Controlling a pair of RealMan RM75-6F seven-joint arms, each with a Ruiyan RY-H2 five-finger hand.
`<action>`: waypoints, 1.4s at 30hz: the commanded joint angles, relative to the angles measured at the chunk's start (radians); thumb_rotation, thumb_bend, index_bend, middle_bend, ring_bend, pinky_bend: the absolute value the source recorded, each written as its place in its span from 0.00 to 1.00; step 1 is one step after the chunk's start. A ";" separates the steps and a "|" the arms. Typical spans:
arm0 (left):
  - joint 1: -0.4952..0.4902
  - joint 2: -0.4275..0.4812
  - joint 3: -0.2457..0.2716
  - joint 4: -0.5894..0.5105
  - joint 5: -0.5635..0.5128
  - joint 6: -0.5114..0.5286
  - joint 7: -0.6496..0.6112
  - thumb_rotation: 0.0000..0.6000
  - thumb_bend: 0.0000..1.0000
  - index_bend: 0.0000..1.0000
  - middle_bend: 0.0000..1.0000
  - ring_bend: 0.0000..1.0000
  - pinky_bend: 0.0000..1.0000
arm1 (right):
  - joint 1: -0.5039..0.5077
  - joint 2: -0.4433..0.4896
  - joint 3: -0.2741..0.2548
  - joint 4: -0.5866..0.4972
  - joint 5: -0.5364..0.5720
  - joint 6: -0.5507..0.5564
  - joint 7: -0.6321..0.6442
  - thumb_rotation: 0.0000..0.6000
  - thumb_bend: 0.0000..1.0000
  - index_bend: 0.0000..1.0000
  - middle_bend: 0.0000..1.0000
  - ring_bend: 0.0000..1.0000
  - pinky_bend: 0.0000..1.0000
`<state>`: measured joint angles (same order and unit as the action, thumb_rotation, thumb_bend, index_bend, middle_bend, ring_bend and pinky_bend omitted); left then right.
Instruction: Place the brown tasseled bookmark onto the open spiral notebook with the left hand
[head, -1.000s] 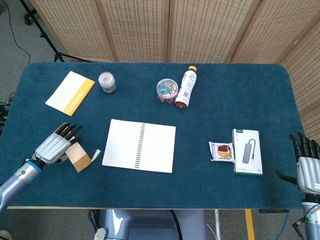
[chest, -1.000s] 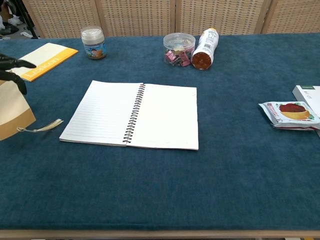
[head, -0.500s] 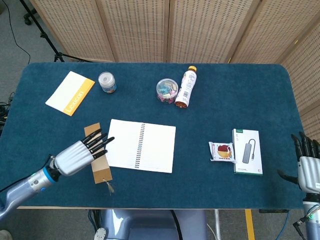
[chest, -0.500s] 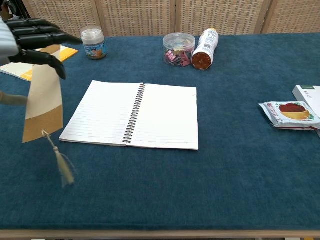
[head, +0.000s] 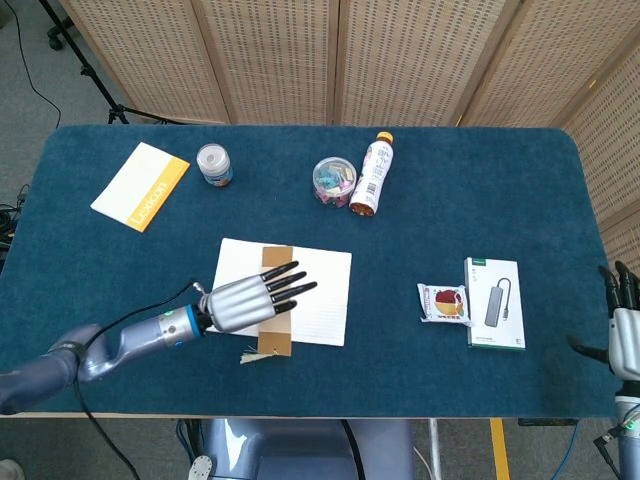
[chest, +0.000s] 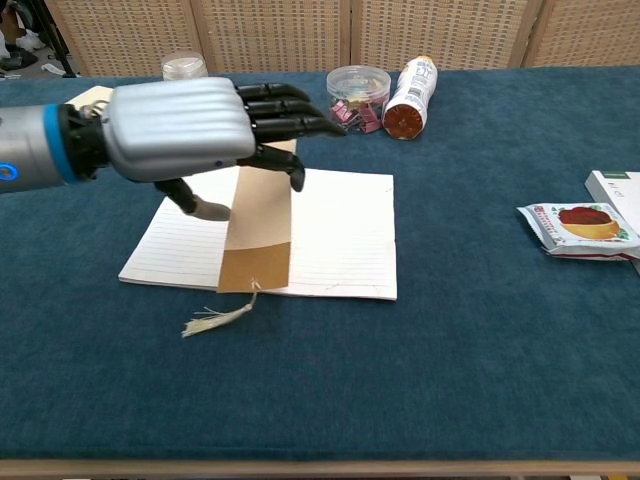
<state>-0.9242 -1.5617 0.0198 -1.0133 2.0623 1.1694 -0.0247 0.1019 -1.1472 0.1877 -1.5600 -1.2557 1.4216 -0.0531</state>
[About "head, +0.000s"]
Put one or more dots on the yellow and white booklet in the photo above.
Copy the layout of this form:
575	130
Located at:
135	185

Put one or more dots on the small jar with white lid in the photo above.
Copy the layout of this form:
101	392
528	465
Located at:
214	165

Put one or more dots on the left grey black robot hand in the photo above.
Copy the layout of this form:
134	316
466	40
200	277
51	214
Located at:
240	305

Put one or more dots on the woven wooden folding screen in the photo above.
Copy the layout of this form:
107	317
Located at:
280	55

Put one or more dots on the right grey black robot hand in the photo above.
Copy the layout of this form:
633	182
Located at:
625	345

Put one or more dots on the blue table cloth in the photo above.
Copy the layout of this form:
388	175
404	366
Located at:
425	225

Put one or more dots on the white drink bottle orange cap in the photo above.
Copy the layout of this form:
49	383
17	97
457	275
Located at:
372	175

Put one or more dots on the open white spiral notebook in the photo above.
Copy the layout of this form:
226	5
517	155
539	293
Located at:
327	300

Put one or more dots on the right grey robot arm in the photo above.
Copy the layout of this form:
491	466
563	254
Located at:
629	435

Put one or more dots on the white USB hub box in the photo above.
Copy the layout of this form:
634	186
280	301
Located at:
495	305

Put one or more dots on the grey robot torso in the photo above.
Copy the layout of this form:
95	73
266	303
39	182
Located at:
300	450

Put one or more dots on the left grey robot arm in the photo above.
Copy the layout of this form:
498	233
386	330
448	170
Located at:
135	337

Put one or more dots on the brown cream tasselled bookmark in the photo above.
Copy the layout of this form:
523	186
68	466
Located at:
275	257

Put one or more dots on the clear tub of binder clips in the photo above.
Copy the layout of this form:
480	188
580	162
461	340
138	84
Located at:
334	180

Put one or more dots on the white snack packet red picture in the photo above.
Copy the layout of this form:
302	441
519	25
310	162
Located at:
445	302

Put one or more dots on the black tripod stand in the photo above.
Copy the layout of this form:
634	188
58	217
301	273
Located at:
95	75

